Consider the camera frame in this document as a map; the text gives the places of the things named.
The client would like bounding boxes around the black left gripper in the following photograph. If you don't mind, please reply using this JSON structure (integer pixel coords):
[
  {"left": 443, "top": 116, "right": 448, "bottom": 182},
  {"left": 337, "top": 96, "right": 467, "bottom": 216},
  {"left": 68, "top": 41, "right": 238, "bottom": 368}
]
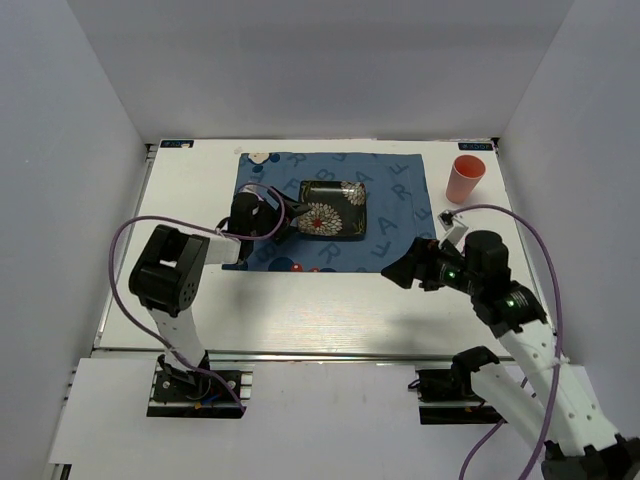
[{"left": 248, "top": 186, "right": 310, "bottom": 244}]

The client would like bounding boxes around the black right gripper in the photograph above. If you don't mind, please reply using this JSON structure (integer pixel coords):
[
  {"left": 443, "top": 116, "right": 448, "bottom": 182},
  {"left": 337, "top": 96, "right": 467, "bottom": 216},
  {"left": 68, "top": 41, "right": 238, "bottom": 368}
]
[{"left": 381, "top": 235, "right": 481, "bottom": 294}]

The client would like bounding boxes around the black floral square plate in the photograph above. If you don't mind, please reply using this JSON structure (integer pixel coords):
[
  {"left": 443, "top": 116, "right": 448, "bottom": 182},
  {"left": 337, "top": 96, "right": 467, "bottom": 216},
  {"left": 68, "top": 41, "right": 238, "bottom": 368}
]
[{"left": 297, "top": 180, "right": 367, "bottom": 240}]

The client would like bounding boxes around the blue cartoon print cloth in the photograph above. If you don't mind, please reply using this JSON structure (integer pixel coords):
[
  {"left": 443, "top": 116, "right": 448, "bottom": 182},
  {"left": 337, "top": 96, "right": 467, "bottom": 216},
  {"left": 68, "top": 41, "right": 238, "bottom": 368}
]
[{"left": 236, "top": 152, "right": 436, "bottom": 273}]

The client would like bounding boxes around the pink plastic cup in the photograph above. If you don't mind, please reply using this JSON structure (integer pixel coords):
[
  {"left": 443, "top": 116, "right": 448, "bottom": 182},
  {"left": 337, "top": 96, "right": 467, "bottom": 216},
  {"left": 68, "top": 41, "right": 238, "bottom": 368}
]
[{"left": 445, "top": 155, "right": 486, "bottom": 204}]

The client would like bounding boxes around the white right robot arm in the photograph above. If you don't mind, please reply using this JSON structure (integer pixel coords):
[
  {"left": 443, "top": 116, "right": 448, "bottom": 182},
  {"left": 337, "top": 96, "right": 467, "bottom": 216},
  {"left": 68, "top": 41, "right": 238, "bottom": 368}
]
[{"left": 381, "top": 230, "right": 639, "bottom": 479}]

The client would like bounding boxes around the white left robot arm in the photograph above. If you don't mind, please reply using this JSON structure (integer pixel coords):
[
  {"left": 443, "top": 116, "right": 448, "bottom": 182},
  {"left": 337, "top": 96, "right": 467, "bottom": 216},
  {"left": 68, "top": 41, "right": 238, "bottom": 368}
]
[{"left": 128, "top": 184, "right": 311, "bottom": 399}]

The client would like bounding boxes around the right blue table label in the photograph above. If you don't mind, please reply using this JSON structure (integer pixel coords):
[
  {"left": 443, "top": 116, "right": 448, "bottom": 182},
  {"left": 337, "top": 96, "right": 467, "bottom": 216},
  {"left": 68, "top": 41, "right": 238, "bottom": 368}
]
[{"left": 458, "top": 142, "right": 494, "bottom": 151}]

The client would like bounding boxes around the blue table label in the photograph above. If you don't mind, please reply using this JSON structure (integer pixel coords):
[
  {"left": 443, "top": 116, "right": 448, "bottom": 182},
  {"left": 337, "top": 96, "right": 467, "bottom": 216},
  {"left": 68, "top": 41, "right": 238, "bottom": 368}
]
[
  {"left": 458, "top": 142, "right": 494, "bottom": 151},
  {"left": 159, "top": 139, "right": 194, "bottom": 149}
]

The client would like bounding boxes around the left blue table label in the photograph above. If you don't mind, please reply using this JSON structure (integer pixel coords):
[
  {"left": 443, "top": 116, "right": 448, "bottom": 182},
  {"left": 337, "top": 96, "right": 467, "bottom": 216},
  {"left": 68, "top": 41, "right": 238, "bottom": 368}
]
[{"left": 159, "top": 139, "right": 194, "bottom": 149}]

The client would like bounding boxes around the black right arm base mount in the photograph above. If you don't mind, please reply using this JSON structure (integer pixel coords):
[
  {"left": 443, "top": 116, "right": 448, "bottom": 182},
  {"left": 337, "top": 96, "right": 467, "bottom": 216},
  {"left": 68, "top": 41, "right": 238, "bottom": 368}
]
[{"left": 408, "top": 369, "right": 502, "bottom": 426}]

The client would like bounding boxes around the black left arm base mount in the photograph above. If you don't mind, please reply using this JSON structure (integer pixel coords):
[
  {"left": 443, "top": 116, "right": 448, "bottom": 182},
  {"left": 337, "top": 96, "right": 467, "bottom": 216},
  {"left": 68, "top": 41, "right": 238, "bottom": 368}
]
[{"left": 146, "top": 354, "right": 250, "bottom": 419}]

